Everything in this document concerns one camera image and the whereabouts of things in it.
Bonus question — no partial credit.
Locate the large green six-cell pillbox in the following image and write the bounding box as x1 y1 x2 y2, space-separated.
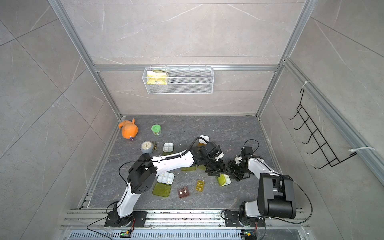
152 172 175 198

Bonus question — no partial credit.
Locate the yellow small pillbox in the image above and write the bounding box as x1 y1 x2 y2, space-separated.
195 180 205 192

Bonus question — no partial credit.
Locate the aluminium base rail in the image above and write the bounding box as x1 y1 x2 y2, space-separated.
57 209 314 240

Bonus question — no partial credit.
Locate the white wire wall basket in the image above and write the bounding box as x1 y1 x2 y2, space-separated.
142 66 215 95

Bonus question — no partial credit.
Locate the yellow packet in basket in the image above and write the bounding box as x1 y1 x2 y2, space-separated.
146 70 169 85

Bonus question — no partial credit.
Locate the small green pillbox near clock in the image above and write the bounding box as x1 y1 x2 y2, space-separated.
162 143 174 156

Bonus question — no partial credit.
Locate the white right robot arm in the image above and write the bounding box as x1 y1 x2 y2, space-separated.
226 147 297 226

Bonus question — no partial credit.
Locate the black wall hook rack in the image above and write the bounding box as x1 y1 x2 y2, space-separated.
288 89 357 170

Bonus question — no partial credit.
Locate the brown small pillbox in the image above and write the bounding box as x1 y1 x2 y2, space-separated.
178 187 190 199

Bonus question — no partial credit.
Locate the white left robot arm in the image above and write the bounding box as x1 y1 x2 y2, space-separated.
114 142 225 218

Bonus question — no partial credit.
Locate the amber pillbox at back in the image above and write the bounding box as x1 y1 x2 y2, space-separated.
198 135 210 147

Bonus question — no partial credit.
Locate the green lidded round jar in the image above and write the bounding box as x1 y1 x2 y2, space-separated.
151 124 162 136

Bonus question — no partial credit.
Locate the green pillbox centre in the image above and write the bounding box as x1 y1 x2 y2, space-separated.
181 166 197 172

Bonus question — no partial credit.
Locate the orange plush toy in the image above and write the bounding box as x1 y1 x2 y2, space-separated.
118 119 139 142

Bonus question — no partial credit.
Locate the grey alarm clock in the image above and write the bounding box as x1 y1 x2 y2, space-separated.
140 141 157 154

